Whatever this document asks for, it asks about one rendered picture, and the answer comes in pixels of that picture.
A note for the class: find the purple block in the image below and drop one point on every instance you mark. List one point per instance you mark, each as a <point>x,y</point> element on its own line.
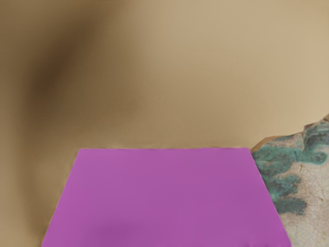
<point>164,195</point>

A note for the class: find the grey green mottled stone block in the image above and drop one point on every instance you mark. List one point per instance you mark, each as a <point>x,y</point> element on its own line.
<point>306,195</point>

